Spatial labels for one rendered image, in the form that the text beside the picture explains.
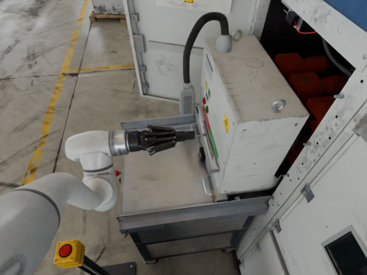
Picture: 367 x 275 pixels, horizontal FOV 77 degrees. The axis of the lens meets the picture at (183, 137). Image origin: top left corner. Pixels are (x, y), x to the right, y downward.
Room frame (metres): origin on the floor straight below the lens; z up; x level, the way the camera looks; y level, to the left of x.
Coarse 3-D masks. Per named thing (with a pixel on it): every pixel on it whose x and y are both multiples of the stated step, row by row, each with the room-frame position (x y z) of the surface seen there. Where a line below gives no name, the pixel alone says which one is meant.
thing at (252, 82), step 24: (240, 48) 0.87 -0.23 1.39; (240, 72) 0.70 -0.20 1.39; (264, 72) 0.70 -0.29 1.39; (240, 96) 0.57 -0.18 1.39; (264, 96) 0.57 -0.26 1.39; (288, 96) 0.57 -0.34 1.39; (240, 120) 0.46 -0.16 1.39; (264, 120) 0.47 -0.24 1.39; (288, 120) 0.48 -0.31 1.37; (240, 144) 0.46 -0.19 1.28; (264, 144) 0.48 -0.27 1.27; (288, 144) 0.49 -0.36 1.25; (240, 168) 0.47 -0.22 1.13; (264, 168) 0.48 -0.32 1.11; (240, 192) 0.47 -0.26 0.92
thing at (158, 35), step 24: (144, 0) 1.22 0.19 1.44; (168, 0) 1.16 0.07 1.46; (192, 0) 1.13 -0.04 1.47; (216, 0) 1.10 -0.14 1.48; (240, 0) 1.10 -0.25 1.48; (144, 24) 1.23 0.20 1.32; (168, 24) 1.19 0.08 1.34; (192, 24) 1.16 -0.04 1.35; (216, 24) 1.13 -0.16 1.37; (240, 24) 1.10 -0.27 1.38; (144, 48) 1.21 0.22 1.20; (168, 48) 1.17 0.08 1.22; (192, 48) 1.14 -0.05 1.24; (144, 72) 1.24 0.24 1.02; (168, 72) 1.20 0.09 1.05; (192, 72) 1.16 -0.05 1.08; (144, 96) 1.21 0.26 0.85; (168, 96) 1.20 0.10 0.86
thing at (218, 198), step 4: (196, 120) 0.94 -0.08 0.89; (200, 140) 0.80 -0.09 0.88; (204, 140) 0.77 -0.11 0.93; (208, 156) 0.66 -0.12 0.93; (208, 168) 0.61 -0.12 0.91; (208, 172) 0.60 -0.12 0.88; (212, 176) 0.55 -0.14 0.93; (212, 180) 0.53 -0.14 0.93; (212, 184) 0.51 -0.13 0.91; (212, 188) 0.51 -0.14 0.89; (216, 188) 0.49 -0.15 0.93; (212, 192) 0.50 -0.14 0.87; (216, 192) 0.47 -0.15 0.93; (216, 196) 0.45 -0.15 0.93; (220, 196) 0.45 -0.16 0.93; (224, 196) 0.45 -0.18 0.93; (216, 200) 0.44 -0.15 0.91; (220, 200) 0.43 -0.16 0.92; (224, 200) 0.44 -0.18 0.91
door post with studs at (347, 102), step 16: (352, 80) 0.45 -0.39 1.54; (336, 96) 0.44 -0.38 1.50; (352, 96) 0.42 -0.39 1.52; (336, 112) 0.43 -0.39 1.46; (352, 112) 0.39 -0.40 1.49; (320, 128) 0.45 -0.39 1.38; (336, 128) 0.40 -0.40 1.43; (304, 144) 0.44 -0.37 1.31; (320, 144) 0.41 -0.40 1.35; (304, 160) 0.42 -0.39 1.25; (288, 176) 0.44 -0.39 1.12; (288, 192) 0.40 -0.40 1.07; (272, 208) 0.41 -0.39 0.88; (240, 256) 0.39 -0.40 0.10
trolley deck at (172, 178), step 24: (192, 144) 0.80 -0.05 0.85; (144, 168) 0.64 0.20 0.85; (168, 168) 0.64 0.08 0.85; (192, 168) 0.64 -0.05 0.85; (120, 192) 0.51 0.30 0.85; (144, 192) 0.51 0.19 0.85; (168, 192) 0.51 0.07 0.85; (192, 192) 0.51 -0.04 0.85; (192, 216) 0.39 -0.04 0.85; (216, 216) 0.39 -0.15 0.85; (240, 216) 0.41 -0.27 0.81
